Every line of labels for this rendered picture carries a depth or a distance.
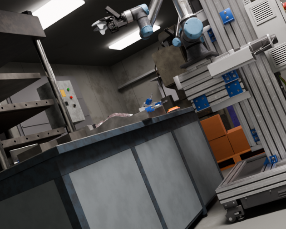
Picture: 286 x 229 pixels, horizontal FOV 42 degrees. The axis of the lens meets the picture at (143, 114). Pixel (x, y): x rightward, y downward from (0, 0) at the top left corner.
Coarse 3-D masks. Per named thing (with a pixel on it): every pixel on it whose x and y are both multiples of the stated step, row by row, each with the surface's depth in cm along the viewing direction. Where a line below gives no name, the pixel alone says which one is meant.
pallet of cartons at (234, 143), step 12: (204, 120) 452; (216, 120) 448; (216, 132) 448; (228, 132) 466; (240, 132) 444; (216, 144) 450; (228, 144) 447; (240, 144) 445; (216, 156) 450; (228, 156) 447; (240, 156) 476; (252, 156) 447
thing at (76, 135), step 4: (72, 132) 202; (76, 132) 205; (80, 132) 208; (84, 132) 211; (64, 136) 201; (68, 136) 200; (72, 136) 201; (76, 136) 203; (80, 136) 206; (84, 136) 210; (60, 140) 202; (64, 140) 201; (68, 140) 200; (72, 140) 199
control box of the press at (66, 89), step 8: (40, 88) 326; (48, 88) 322; (64, 88) 336; (72, 88) 346; (40, 96) 327; (48, 96) 323; (64, 96) 331; (72, 96) 338; (56, 104) 320; (72, 104) 337; (48, 112) 325; (56, 112) 321; (72, 112) 332; (80, 112) 342; (56, 120) 322; (72, 120) 328; (80, 120) 338; (56, 128) 323
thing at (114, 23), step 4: (112, 16) 230; (124, 16) 229; (108, 20) 230; (112, 20) 230; (116, 20) 231; (120, 20) 231; (124, 20) 230; (108, 24) 230; (112, 24) 230; (116, 24) 228; (120, 24) 230; (124, 24) 230; (112, 28) 228; (116, 28) 232; (112, 32) 235
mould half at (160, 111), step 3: (162, 105) 283; (159, 108) 277; (162, 108) 281; (138, 111) 264; (153, 111) 266; (156, 111) 270; (159, 111) 275; (162, 111) 279; (132, 114) 294; (153, 114) 264; (156, 114) 268; (159, 114) 273; (162, 114) 277
